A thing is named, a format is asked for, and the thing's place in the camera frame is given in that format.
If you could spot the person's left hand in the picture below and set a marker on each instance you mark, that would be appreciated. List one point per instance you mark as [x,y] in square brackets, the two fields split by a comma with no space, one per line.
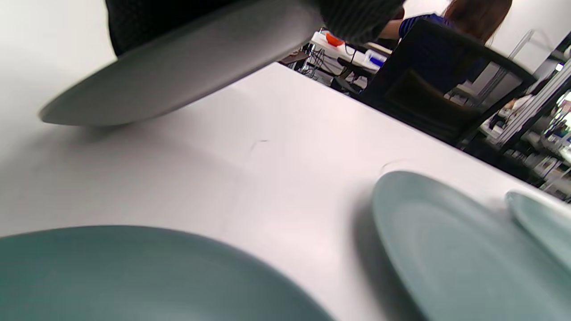
[156,22]

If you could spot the smooth grey plate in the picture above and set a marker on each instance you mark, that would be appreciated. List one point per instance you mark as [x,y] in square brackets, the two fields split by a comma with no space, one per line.
[178,80]

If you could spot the light teal rippled plate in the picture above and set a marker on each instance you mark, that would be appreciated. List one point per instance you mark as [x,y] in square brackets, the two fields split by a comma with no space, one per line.
[544,223]

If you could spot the orange object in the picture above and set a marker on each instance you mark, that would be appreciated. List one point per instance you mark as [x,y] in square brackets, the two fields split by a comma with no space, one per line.
[334,40]

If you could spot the white office desk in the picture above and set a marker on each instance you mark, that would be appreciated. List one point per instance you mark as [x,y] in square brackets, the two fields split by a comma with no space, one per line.
[352,55]

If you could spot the black office chair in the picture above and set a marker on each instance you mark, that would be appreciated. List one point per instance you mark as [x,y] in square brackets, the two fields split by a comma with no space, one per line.
[428,89]

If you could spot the metal storage shelf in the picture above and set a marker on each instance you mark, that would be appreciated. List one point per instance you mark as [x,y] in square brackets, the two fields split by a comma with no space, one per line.
[535,133]

